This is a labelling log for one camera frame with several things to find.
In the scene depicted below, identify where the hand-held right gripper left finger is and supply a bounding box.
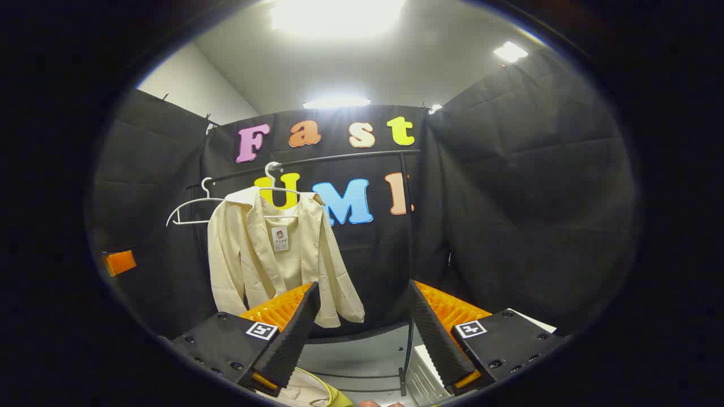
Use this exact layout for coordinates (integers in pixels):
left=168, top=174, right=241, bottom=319
left=170, top=282, right=321, bottom=396

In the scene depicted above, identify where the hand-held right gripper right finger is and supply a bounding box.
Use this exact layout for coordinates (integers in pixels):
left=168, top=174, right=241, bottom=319
left=408, top=279, right=569, bottom=396

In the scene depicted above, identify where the yellow-rimmed laundry hamper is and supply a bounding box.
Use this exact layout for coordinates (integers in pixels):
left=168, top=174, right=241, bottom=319
left=257, top=366, right=354, bottom=407

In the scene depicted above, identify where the cream button-up shirt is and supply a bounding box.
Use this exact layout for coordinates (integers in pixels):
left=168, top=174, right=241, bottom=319
left=207, top=187, right=366, bottom=329

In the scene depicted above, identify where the white plastic clothes hanger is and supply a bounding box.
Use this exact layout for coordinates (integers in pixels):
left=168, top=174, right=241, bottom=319
left=166, top=177, right=227, bottom=227
left=257, top=162, right=317, bottom=221

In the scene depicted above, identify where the black metal clothes rack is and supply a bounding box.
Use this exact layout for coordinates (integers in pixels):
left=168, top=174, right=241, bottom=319
left=186, top=149, right=422, bottom=396

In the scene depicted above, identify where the long ceiling light strip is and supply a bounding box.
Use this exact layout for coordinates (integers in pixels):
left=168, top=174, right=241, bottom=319
left=303, top=97, right=372, bottom=109

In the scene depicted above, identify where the small ceiling light panel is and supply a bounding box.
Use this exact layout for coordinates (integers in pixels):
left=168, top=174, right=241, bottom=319
left=493, top=41, right=529, bottom=63

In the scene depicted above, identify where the large ceiling light panel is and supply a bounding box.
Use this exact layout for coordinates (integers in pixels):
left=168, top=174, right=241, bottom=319
left=270, top=0, right=407, bottom=37

